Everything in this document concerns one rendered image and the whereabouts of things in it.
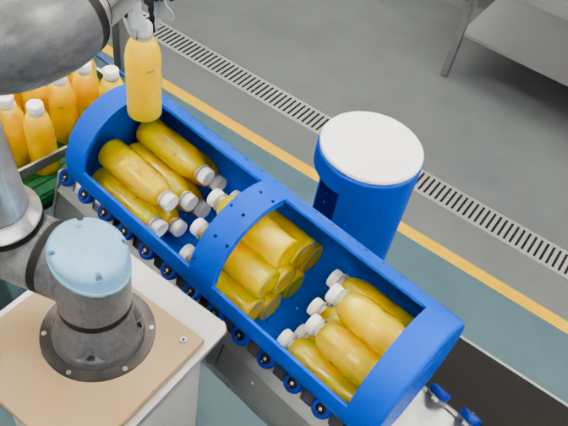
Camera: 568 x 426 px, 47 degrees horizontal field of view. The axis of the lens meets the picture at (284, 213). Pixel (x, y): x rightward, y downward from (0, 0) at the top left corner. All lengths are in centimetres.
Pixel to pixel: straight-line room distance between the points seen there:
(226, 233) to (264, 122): 213
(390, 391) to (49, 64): 74
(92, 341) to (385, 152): 95
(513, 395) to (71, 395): 174
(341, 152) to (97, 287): 89
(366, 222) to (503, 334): 122
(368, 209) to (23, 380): 95
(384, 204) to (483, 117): 213
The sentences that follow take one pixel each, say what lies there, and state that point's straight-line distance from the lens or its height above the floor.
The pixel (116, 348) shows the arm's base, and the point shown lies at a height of 120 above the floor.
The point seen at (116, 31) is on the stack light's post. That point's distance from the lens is 209.
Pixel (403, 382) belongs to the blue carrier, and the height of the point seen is 120.
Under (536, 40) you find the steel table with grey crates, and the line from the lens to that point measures 402.
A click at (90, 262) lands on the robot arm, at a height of 139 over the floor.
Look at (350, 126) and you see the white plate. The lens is 178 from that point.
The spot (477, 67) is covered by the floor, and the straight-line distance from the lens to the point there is 416.
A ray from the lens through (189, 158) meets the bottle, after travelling 145.
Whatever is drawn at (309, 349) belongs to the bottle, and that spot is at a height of 108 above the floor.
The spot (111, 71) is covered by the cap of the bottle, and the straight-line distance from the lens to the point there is 175.
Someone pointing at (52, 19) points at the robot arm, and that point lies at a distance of 70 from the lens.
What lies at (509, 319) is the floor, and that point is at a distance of 288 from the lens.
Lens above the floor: 216
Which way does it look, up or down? 48 degrees down
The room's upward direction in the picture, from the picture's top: 12 degrees clockwise
